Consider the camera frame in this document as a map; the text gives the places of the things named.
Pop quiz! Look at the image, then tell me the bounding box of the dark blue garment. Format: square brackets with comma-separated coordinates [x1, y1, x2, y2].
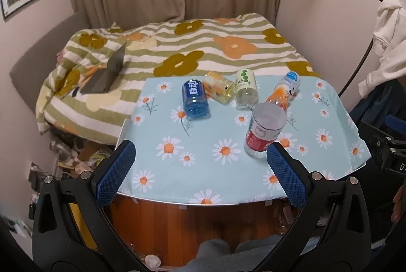
[349, 80, 406, 126]

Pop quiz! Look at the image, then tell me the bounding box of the green dotted clear bottle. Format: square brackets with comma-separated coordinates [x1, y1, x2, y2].
[235, 69, 258, 107]

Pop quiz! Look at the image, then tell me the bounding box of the person's right hand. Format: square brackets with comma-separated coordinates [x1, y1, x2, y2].
[392, 181, 406, 223]

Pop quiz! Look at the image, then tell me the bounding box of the small clear round object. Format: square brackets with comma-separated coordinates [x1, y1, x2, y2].
[144, 254, 161, 268]

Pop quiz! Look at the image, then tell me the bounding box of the floral striped blanket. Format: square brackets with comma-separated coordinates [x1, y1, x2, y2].
[35, 13, 321, 146]

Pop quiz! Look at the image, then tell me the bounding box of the black cable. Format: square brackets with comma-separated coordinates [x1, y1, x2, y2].
[338, 37, 375, 98]

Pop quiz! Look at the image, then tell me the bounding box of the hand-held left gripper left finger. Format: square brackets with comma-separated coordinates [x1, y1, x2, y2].
[32, 140, 149, 272]

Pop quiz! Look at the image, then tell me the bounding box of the grey bed headboard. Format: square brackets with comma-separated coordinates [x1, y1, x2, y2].
[9, 10, 92, 98]

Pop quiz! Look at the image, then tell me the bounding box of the floor clutter pile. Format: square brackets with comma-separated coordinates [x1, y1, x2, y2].
[28, 132, 115, 228]

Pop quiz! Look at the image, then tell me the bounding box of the yellow orange plastic bottle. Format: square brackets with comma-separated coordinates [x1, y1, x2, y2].
[203, 71, 237, 105]

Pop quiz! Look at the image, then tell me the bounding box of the blue label plastic bottle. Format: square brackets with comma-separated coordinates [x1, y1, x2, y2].
[182, 79, 210, 119]

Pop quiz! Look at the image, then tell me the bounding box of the grey fuzzy cloth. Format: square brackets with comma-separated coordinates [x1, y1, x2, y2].
[184, 235, 321, 272]

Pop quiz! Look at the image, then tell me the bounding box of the grey laptop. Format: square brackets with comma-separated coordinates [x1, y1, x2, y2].
[79, 42, 127, 94]

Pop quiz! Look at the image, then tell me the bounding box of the daisy print tablecloth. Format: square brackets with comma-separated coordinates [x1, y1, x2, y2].
[116, 75, 371, 206]

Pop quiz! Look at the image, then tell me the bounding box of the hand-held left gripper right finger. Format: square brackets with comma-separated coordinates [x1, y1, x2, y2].
[253, 142, 372, 272]

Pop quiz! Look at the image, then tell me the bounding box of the red label clear bottle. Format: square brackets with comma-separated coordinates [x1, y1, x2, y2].
[244, 102, 287, 159]

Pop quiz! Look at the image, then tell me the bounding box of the orange bottle with blue cap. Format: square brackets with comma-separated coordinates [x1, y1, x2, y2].
[266, 71, 300, 111]

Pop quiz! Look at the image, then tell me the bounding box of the white hooded sweater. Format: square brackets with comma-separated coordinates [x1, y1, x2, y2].
[358, 0, 406, 98]

